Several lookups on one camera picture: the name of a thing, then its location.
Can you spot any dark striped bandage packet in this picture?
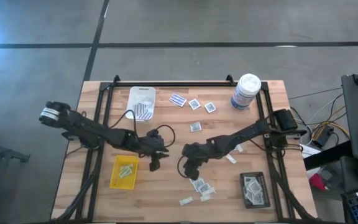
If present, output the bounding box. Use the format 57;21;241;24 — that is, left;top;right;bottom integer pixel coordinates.
134;102;148;118

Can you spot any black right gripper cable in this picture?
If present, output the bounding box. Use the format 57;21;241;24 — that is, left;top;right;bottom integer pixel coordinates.
177;154;190;180

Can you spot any black desk beam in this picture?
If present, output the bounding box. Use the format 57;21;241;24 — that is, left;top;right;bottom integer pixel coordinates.
303;140;354;171

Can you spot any red object on floor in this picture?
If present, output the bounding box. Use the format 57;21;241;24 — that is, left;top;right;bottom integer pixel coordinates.
308;173;328;191

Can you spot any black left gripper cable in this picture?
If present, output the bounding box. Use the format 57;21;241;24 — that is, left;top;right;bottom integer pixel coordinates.
109;108;177;149

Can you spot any dark grey plastic tray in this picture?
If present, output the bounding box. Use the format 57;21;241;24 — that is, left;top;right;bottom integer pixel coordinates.
240;171;272;210

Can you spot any white paper sheet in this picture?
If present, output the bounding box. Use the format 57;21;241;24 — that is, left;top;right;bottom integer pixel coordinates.
300;143;323;159

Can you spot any yellow plastic basket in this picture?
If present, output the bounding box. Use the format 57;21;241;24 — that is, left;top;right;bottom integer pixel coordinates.
109;154;140;190

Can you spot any white plastic bin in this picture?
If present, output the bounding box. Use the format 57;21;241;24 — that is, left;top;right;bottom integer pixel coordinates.
126;86;157;122

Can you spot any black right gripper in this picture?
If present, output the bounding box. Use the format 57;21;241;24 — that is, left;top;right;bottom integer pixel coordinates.
181;141;218;180

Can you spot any white wipes canister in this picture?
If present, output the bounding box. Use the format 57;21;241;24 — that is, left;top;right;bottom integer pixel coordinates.
230;73;262;111

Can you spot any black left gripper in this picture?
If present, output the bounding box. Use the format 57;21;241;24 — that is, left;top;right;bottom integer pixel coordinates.
137;129;170;172

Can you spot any black power adapter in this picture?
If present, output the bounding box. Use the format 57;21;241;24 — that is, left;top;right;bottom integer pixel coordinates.
311;126;335;149

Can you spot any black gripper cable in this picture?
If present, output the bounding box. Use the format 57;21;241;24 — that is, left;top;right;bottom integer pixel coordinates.
177;154;190;180
109;108;177;149

